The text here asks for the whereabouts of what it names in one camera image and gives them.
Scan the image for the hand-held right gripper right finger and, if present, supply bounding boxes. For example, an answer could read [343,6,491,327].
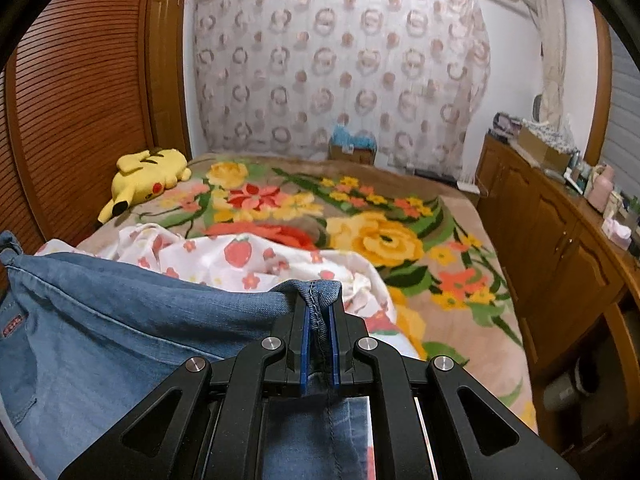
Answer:
[327,299,578,480]

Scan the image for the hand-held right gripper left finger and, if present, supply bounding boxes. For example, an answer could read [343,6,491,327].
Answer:
[57,292,321,480]

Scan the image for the blue denim pants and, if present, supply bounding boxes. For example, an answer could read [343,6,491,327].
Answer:
[0,230,373,480]

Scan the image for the white strawberry print sheet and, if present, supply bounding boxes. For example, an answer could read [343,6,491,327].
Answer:
[35,222,401,333]

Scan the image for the floral blanket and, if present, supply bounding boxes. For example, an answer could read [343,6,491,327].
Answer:
[77,152,540,436]

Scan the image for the small brown box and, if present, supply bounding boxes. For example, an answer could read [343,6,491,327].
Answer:
[327,142,376,166]

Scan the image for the blue plush toy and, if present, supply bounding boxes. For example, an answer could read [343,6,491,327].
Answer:
[332,122,377,153]

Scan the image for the wooden cabinet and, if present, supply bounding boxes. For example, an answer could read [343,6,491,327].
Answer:
[474,132,640,383]

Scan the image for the grey waste bin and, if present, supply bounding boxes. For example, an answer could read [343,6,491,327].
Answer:
[541,355,601,413]

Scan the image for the yellow plush toy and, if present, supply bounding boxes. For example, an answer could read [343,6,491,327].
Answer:
[97,147,193,226]

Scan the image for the circle patterned curtain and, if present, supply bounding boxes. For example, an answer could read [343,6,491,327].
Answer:
[187,0,493,183]

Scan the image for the cardboard box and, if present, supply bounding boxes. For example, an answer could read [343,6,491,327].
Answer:
[516,124,574,172]

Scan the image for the pink tissue pack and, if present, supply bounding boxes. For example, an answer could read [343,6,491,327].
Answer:
[602,219,634,251]

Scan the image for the wooden louvered wardrobe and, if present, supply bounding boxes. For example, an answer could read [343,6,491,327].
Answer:
[4,0,193,257]

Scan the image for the white lace curtain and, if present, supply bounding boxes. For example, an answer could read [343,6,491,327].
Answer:
[529,0,572,126]

